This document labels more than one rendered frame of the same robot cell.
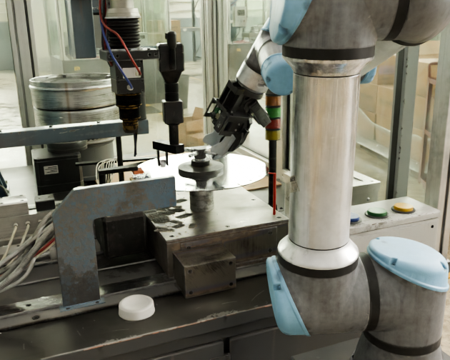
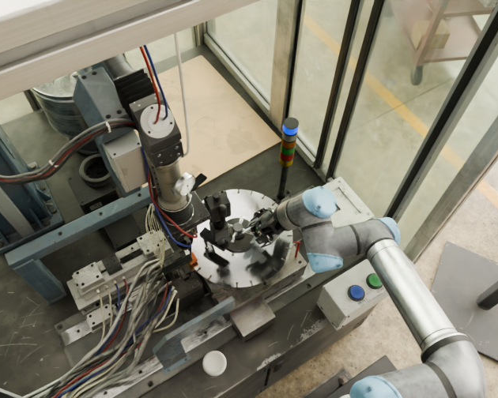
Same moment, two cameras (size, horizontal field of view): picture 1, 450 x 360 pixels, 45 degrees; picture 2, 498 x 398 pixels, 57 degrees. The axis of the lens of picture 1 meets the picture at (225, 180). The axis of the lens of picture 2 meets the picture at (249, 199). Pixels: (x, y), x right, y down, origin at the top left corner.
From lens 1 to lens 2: 1.09 m
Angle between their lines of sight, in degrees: 42
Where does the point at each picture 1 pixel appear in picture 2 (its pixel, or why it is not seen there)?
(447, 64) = (450, 201)
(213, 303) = (263, 347)
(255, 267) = (283, 295)
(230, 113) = (270, 236)
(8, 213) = (90, 287)
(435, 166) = (420, 238)
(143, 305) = (220, 364)
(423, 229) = not seen: hidden behind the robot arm
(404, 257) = not seen: outside the picture
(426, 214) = not seen: hidden behind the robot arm
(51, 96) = (61, 106)
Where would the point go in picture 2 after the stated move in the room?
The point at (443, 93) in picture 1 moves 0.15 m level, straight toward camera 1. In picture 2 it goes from (442, 212) to (442, 264)
